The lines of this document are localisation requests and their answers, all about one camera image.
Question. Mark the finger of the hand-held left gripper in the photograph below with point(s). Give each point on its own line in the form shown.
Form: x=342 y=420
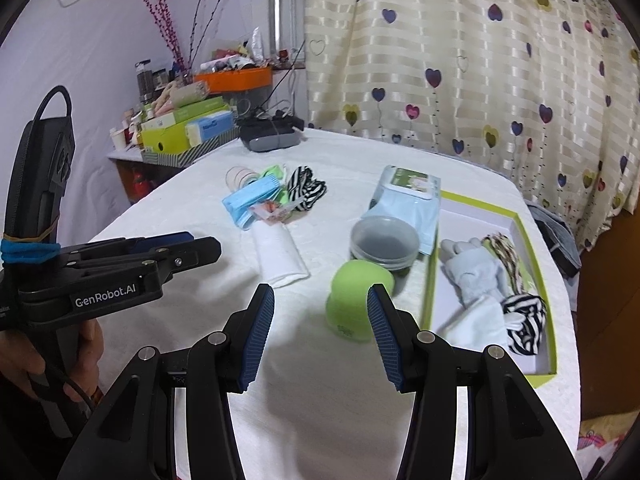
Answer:
x=195 y=255
x=160 y=241

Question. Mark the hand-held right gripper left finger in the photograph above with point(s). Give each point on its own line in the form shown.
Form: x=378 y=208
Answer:
x=256 y=340

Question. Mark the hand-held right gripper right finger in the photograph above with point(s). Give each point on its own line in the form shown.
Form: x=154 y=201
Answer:
x=386 y=340

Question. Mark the green jar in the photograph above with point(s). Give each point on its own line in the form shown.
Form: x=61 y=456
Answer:
x=350 y=305

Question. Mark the blue face mask stack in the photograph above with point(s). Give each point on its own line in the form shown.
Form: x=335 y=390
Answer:
x=250 y=202

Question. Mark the small printed packet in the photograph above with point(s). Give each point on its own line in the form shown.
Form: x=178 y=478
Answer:
x=272 y=211

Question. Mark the light blue white sock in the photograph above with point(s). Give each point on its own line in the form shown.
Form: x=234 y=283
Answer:
x=475 y=325

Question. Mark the beige striped sock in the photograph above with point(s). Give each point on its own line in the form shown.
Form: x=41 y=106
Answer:
x=242 y=177

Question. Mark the grey sock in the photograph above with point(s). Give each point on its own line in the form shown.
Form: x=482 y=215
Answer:
x=470 y=272

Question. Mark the green packet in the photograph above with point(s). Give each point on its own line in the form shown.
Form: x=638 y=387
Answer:
x=272 y=172

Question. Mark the black white striped sock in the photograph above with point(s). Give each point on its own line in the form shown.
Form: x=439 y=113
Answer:
x=305 y=190
x=525 y=325

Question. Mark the green cloth with braided trim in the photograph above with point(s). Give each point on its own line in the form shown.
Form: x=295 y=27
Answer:
x=507 y=260

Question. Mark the lime green cardboard box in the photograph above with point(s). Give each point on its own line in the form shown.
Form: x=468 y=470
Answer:
x=542 y=310

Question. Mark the person's left hand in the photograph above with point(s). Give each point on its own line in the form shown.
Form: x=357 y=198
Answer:
x=90 y=350

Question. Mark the red bottle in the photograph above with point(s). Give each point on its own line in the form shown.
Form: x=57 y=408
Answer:
x=138 y=185

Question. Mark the side table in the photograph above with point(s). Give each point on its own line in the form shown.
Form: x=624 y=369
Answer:
x=125 y=160

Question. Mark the small white cup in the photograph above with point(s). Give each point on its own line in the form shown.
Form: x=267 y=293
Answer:
x=118 y=139

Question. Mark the grey patterned box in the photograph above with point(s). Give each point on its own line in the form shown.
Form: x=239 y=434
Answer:
x=200 y=152

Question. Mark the lime green file box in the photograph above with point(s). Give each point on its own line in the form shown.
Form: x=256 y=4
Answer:
x=162 y=137

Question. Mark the blue tissue pack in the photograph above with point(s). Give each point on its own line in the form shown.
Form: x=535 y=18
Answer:
x=212 y=126

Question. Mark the long green box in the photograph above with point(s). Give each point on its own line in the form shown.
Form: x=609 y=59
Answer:
x=187 y=109

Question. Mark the grey headset device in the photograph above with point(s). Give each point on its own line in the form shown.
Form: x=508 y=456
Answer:
x=270 y=135

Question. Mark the dark lidded jar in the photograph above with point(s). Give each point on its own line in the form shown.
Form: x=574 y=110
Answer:
x=161 y=79
x=144 y=80

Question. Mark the beige rolled towel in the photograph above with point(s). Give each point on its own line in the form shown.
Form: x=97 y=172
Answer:
x=177 y=96

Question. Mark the wet wipes pack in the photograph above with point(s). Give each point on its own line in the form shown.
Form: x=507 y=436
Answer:
x=410 y=195

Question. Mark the orange tray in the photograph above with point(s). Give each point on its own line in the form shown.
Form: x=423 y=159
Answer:
x=235 y=80

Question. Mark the pile of small clutter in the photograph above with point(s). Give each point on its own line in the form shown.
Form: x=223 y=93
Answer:
x=232 y=57

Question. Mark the grey clothing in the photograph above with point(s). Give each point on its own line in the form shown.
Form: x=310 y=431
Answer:
x=557 y=240

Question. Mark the purple flower branches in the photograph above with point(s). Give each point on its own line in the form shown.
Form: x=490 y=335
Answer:
x=170 y=30

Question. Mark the wooden wardrobe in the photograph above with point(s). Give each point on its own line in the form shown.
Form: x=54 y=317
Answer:
x=610 y=320

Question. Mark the pink printed sheet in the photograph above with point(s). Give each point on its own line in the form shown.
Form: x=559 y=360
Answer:
x=600 y=445

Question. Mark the heart print curtain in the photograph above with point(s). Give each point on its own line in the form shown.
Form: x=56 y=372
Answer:
x=475 y=85

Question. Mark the window frame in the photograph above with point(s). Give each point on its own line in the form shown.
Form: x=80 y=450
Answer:
x=287 y=10

